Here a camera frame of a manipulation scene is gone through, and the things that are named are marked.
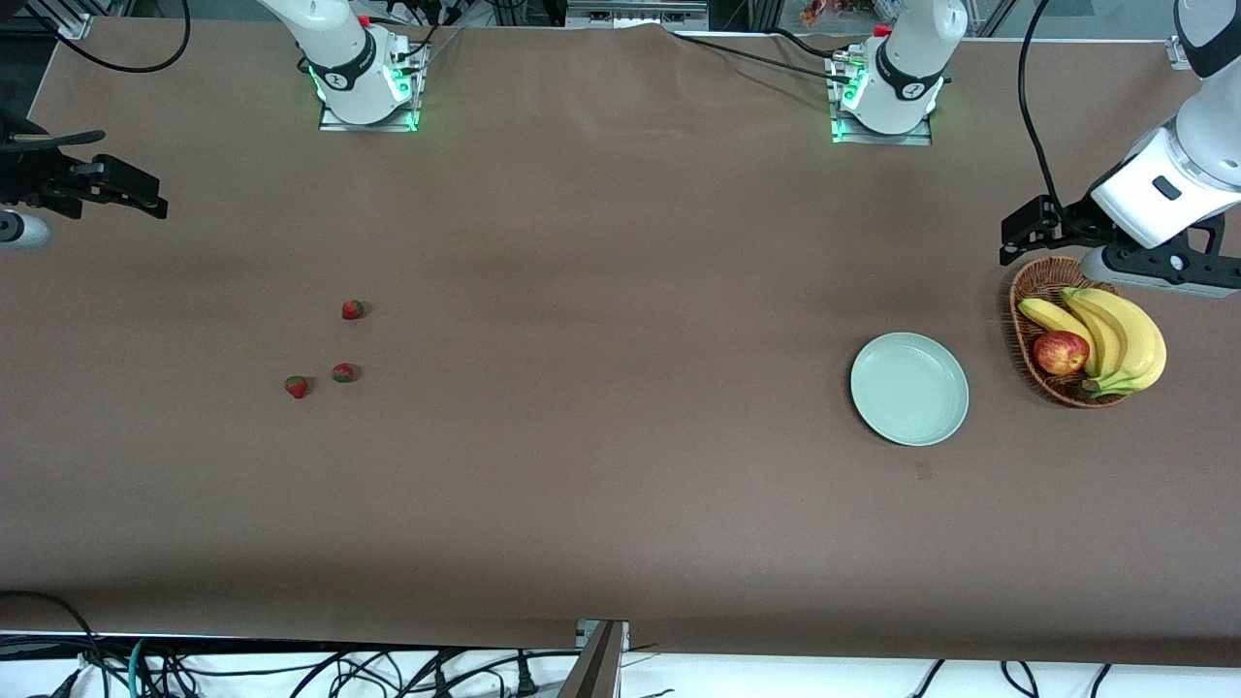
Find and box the light green round plate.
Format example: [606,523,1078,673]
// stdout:
[850,332,971,448]

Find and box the short yellow banana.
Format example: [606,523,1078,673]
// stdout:
[1018,297,1101,379]

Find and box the brown wicker basket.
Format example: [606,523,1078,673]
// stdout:
[1008,255,1135,409]

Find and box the red apple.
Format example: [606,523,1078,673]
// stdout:
[1033,331,1091,377]

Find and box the orange red object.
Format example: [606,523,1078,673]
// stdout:
[800,0,878,27]

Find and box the grey metal device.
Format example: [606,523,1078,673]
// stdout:
[565,0,710,28]

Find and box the brown table cover sheet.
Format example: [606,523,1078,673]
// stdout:
[0,17,1241,670]

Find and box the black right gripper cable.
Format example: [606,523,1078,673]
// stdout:
[27,0,191,75]

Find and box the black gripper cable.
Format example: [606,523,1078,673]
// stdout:
[1016,0,1067,209]
[27,0,191,75]

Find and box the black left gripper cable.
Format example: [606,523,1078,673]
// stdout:
[1016,0,1067,209]

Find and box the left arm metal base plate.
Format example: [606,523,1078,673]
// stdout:
[829,53,934,146]

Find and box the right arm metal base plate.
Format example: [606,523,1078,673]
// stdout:
[318,97,421,133]

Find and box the short black cable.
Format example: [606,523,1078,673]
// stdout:
[764,25,840,59]

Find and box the long black cable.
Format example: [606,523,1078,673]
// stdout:
[667,29,856,86]

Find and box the thick black cable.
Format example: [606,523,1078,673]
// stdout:
[0,589,103,698]

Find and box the aluminium frame post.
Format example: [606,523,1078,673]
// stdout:
[557,619,629,698]

